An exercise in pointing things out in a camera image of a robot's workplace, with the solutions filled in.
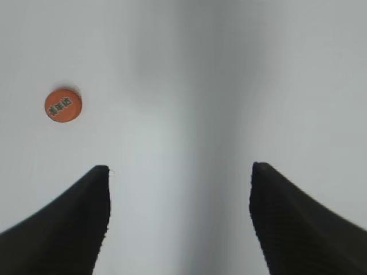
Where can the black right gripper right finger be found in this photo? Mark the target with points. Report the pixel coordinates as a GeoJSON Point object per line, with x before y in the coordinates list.
{"type": "Point", "coordinates": [297, 234]}

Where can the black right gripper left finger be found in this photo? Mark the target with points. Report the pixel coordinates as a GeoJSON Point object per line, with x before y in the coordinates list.
{"type": "Point", "coordinates": [65, 236]}

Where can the orange bottle cap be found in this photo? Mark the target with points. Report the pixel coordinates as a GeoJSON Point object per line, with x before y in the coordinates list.
{"type": "Point", "coordinates": [63, 105]}

